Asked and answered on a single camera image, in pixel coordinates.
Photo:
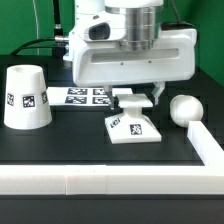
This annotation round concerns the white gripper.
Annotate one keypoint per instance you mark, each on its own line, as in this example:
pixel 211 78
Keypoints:
pixel 172 58

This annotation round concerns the white lamp base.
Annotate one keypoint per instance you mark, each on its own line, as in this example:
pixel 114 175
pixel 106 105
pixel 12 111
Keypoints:
pixel 131 126

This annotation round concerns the white lamp bulb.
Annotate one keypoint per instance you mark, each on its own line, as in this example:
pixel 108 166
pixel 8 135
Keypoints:
pixel 185 108

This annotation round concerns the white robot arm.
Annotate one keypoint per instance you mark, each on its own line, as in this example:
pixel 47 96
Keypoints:
pixel 122 42

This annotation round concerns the white lamp shade cone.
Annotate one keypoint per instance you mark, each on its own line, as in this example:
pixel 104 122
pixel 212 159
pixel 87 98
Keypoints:
pixel 26 101

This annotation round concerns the white marker sheet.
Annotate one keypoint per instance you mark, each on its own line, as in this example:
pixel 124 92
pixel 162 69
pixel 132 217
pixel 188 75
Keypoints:
pixel 60 96

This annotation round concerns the white L-shaped fence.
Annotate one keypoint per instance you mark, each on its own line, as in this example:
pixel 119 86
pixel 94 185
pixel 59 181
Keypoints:
pixel 113 180

